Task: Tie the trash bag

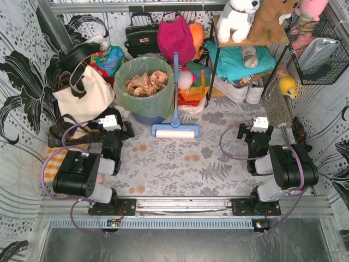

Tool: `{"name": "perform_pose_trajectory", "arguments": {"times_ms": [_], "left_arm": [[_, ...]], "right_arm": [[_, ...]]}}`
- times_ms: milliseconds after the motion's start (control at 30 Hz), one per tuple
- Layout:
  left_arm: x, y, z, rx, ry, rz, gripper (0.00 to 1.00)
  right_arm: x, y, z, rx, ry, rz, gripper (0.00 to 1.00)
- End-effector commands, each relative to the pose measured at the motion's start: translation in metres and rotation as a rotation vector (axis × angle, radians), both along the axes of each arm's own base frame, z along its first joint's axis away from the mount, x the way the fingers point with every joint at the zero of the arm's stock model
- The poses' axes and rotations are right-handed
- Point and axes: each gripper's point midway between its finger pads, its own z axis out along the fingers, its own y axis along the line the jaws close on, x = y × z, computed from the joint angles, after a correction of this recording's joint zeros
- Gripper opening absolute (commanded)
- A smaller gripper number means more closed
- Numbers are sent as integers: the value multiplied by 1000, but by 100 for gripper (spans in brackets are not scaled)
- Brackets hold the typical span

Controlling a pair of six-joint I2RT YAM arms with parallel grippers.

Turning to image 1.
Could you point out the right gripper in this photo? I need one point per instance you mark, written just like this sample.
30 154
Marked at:
242 131

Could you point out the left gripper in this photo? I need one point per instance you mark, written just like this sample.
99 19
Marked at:
126 130

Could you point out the blue trash bin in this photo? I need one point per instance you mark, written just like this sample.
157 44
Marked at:
149 121

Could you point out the green trash bag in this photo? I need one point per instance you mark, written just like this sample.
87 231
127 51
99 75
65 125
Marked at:
160 104

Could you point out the blue lint roller mop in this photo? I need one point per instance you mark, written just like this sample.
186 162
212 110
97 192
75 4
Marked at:
175 129

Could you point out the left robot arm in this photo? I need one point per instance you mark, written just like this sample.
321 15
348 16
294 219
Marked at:
78 175

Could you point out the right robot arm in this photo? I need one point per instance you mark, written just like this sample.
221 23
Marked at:
291 168

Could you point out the cream canvas tote bag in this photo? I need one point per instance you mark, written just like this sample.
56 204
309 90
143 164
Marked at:
96 98

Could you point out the rainbow striped bag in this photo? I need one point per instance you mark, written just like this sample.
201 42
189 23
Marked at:
197 92

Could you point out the magenta cloth bag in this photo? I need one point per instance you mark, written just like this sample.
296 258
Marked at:
176 37

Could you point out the white sneakers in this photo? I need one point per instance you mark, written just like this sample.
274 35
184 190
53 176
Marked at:
250 92

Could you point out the crumpled brown paper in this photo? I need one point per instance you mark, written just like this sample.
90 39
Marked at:
146 85

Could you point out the orange checkered cloth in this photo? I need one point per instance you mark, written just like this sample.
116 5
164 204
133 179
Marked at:
53 166

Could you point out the yellow plush toy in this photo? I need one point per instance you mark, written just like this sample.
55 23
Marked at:
287 84

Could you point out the colourful printed cloth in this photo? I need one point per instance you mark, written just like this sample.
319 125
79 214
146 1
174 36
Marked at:
109 61

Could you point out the teal folded cloth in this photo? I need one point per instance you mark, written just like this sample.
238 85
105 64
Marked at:
230 63

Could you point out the pink faced plush doll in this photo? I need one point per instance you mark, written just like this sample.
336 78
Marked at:
183 77

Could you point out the wooden shelf rack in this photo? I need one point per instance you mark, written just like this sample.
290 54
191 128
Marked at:
213 46

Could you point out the black leather handbag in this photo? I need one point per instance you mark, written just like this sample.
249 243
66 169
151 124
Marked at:
142 39

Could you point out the silver foil pouch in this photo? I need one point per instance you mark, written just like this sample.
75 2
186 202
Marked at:
317 53

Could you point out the brown plush bear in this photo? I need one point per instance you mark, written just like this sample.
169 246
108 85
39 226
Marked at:
268 19

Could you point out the orange plush toy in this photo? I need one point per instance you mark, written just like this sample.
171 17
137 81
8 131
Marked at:
197 33

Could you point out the white plush dog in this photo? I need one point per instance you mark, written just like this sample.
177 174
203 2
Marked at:
236 20

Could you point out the pink plush toy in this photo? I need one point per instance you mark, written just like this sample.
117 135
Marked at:
308 12

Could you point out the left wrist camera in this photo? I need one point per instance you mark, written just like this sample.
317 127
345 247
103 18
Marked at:
109 123

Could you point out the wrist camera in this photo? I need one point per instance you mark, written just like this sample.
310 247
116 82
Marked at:
109 123
260 124

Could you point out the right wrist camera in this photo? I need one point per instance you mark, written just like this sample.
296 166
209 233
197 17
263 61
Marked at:
260 124

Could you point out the black wire basket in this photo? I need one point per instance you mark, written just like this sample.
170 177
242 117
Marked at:
329 72

